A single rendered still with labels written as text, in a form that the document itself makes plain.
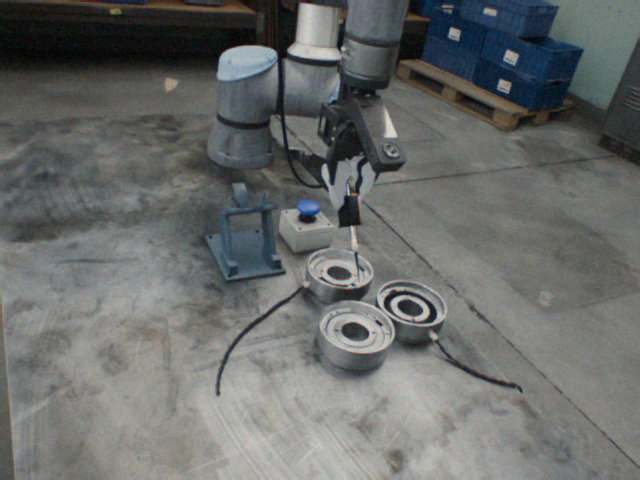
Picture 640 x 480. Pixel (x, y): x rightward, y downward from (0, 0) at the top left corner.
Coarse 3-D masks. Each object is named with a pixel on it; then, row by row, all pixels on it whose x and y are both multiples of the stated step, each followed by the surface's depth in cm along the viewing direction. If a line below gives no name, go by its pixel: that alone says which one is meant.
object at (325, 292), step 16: (320, 256) 92; (336, 256) 93; (352, 256) 92; (320, 272) 89; (336, 272) 91; (352, 272) 90; (368, 272) 90; (320, 288) 85; (336, 288) 84; (352, 288) 84; (368, 288) 87
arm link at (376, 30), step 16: (352, 0) 72; (368, 0) 70; (384, 0) 70; (400, 0) 70; (352, 16) 72; (368, 16) 71; (384, 16) 71; (400, 16) 72; (352, 32) 73; (368, 32) 72; (384, 32) 72; (400, 32) 74
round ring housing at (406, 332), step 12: (384, 288) 86; (396, 288) 88; (408, 288) 88; (420, 288) 88; (396, 300) 85; (408, 300) 86; (420, 300) 86; (384, 312) 81; (396, 312) 83; (408, 312) 87; (420, 312) 85; (444, 312) 83; (396, 324) 80; (408, 324) 79; (420, 324) 79; (432, 324) 80; (396, 336) 82; (408, 336) 80; (420, 336) 80
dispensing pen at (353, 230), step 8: (344, 200) 86; (352, 200) 85; (344, 208) 86; (352, 208) 85; (344, 216) 87; (352, 216) 85; (344, 224) 87; (352, 224) 85; (360, 224) 86; (352, 232) 87; (352, 240) 87; (352, 248) 87
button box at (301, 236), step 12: (288, 216) 98; (300, 216) 98; (312, 216) 99; (324, 216) 100; (288, 228) 98; (300, 228) 95; (312, 228) 96; (324, 228) 97; (288, 240) 98; (300, 240) 96; (312, 240) 97; (324, 240) 98; (300, 252) 97
